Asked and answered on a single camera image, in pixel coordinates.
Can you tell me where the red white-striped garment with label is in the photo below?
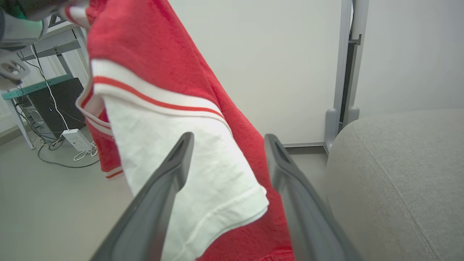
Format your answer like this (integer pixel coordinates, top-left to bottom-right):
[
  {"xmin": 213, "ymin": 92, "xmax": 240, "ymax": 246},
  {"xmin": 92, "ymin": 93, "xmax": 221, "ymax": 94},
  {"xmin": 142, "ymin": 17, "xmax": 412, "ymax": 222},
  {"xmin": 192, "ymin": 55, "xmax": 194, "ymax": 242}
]
[{"xmin": 60, "ymin": 0, "xmax": 295, "ymax": 261}]

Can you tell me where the white partition panel behind sofa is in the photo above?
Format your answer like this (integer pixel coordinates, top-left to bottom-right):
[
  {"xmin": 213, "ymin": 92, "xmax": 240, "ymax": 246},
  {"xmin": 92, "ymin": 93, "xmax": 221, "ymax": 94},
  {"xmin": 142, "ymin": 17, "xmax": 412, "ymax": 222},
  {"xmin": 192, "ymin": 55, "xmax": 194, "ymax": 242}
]
[{"xmin": 355, "ymin": 0, "xmax": 464, "ymax": 117}]

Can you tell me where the grey fabric sofa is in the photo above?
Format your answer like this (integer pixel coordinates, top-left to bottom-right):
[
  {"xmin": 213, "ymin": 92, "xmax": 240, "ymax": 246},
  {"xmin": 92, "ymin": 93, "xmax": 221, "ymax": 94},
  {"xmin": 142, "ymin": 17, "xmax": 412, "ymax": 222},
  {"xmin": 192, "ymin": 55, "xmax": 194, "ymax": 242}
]
[{"xmin": 324, "ymin": 108, "xmax": 464, "ymax": 261}]

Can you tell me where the white power strip cord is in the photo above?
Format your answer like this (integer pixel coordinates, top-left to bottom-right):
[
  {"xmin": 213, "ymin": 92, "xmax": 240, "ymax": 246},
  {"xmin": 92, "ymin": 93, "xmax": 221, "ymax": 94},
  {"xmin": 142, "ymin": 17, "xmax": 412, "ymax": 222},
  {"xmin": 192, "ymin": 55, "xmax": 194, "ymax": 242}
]
[{"xmin": 30, "ymin": 44, "xmax": 70, "ymax": 132}]

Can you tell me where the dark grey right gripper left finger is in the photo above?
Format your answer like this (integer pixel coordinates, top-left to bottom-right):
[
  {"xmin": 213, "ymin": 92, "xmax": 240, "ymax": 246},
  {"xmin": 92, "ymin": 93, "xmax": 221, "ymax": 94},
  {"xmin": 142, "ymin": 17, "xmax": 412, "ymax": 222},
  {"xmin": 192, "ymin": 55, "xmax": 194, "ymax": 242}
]
[{"xmin": 90, "ymin": 132, "xmax": 195, "ymax": 261}]

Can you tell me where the teal left camera connector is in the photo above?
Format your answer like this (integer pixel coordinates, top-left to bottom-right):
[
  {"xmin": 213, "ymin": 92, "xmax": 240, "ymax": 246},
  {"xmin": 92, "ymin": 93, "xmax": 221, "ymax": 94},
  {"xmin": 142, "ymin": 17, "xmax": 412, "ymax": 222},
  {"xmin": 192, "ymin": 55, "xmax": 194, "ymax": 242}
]
[{"xmin": 0, "ymin": 0, "xmax": 49, "ymax": 49}]

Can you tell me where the black floor cable by desk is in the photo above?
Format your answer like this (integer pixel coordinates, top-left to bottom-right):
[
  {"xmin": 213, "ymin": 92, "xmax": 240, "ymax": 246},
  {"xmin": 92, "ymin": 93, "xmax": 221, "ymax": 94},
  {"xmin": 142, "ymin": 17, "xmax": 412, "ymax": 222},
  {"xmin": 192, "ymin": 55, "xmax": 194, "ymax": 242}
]
[{"xmin": 36, "ymin": 140, "xmax": 101, "ymax": 169}]

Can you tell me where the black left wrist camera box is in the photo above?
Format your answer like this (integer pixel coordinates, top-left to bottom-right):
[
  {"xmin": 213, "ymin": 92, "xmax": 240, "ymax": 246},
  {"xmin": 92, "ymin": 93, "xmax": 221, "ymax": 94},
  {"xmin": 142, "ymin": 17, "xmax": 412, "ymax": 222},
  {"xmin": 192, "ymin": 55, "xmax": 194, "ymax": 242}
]
[{"xmin": 21, "ymin": 0, "xmax": 89, "ymax": 21}]

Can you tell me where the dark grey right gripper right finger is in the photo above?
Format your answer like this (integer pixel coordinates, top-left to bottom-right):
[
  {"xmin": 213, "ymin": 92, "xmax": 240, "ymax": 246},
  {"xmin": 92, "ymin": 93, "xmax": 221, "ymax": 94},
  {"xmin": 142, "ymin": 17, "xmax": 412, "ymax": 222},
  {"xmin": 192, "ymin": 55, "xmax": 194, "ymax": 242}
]
[{"xmin": 264, "ymin": 133, "xmax": 363, "ymax": 261}]

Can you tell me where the looped white floor cable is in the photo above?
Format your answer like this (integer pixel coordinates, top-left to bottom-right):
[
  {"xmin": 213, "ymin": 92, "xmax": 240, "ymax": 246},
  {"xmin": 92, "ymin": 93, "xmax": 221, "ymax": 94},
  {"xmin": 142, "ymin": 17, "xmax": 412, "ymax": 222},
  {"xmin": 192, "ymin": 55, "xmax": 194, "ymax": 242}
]
[{"xmin": 73, "ymin": 142, "xmax": 99, "ymax": 162}]

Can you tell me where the large white partition panel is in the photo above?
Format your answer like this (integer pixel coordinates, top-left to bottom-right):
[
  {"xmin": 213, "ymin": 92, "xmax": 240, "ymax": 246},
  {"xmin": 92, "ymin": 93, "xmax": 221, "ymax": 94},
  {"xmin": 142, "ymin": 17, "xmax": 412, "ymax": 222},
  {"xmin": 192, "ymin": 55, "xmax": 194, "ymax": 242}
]
[{"xmin": 169, "ymin": 0, "xmax": 352, "ymax": 147}]

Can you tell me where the grey metal desk frame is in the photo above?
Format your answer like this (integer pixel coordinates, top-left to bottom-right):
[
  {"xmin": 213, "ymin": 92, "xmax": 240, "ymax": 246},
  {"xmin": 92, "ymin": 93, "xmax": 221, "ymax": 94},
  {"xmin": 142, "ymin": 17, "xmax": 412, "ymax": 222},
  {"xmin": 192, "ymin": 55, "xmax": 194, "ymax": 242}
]
[{"xmin": 2, "ymin": 16, "xmax": 90, "ymax": 150}]

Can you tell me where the black computer tower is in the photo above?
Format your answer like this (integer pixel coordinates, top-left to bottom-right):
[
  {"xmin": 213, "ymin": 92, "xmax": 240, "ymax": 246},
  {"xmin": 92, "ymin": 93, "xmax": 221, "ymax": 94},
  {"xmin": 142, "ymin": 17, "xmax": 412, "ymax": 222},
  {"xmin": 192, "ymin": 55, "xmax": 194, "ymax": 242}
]
[{"xmin": 27, "ymin": 78, "xmax": 86, "ymax": 138}]

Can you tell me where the white power strip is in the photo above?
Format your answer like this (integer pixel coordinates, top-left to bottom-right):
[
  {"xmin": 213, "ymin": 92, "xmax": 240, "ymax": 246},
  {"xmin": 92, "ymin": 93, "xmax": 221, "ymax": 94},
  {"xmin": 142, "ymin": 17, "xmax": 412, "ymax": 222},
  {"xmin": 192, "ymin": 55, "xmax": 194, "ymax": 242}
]
[{"xmin": 62, "ymin": 129, "xmax": 93, "ymax": 152}]

